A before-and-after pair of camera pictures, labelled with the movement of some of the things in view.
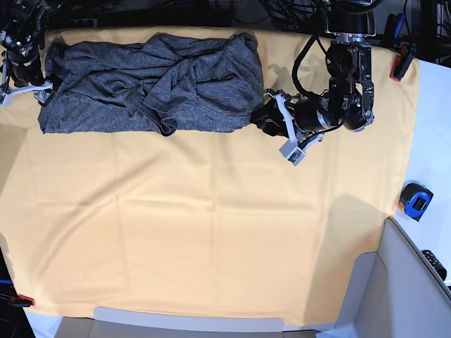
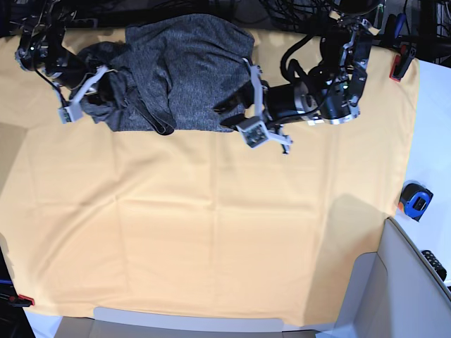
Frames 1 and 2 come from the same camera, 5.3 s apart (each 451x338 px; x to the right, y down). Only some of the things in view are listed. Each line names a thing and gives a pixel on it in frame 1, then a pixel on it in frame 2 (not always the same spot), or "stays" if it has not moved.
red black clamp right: (402, 61) stays
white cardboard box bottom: (146, 322) stays
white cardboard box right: (392, 293) stays
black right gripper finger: (274, 127) -> (237, 120)
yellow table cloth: (211, 219) stays
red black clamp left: (20, 301) stays
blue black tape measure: (415, 199) stays
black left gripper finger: (268, 113) -> (244, 96)
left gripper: (24, 74) -> (70, 69)
